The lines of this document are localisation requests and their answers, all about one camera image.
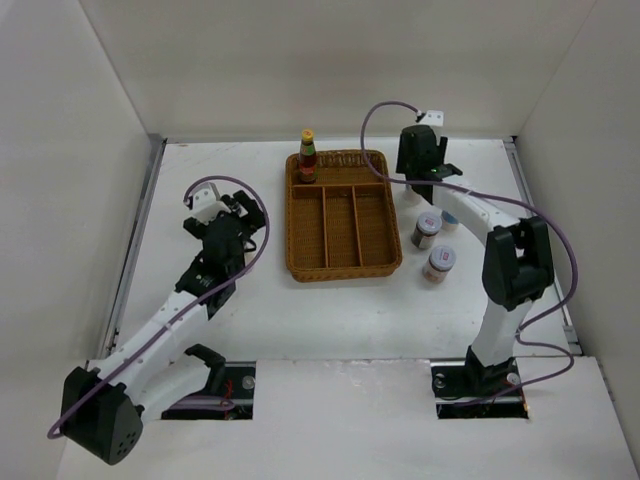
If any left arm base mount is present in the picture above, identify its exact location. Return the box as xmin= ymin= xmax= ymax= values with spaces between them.
xmin=161 ymin=344 xmax=257 ymax=421

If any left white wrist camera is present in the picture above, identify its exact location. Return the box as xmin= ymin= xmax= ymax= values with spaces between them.
xmin=187 ymin=181 xmax=231 ymax=225

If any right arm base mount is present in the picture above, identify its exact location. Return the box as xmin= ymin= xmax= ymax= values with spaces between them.
xmin=431 ymin=359 xmax=528 ymax=420

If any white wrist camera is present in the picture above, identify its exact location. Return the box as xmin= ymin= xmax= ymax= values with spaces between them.
xmin=416 ymin=110 xmax=444 ymax=128
xmin=187 ymin=181 xmax=231 ymax=225

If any dark spice jar red label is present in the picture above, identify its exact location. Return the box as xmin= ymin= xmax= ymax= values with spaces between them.
xmin=411 ymin=212 xmax=442 ymax=250

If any white blue-labelled bottle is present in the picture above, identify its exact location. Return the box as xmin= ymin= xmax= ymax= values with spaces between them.
xmin=441 ymin=210 xmax=459 ymax=231

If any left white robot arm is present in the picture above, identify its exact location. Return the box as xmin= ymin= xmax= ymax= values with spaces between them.
xmin=48 ymin=184 xmax=270 ymax=465

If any orange spice jar red label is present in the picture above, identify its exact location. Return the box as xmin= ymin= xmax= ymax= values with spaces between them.
xmin=422 ymin=245 xmax=456 ymax=284

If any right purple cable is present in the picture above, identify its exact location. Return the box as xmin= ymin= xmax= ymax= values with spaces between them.
xmin=359 ymin=101 xmax=581 ymax=409

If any brown wicker divided basket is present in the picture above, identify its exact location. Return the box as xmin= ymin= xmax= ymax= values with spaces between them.
xmin=285 ymin=149 xmax=402 ymax=283

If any yellow-capped sauce bottle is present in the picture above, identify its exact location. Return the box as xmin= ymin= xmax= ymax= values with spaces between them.
xmin=298 ymin=129 xmax=317 ymax=183

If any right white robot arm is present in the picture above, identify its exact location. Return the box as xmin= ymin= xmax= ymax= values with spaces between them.
xmin=396 ymin=125 xmax=554 ymax=399

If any white grey-capped bottle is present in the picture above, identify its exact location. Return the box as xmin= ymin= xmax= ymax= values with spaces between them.
xmin=403 ymin=185 xmax=422 ymax=206

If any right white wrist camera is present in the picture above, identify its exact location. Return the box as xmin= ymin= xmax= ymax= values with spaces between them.
xmin=416 ymin=110 xmax=444 ymax=128

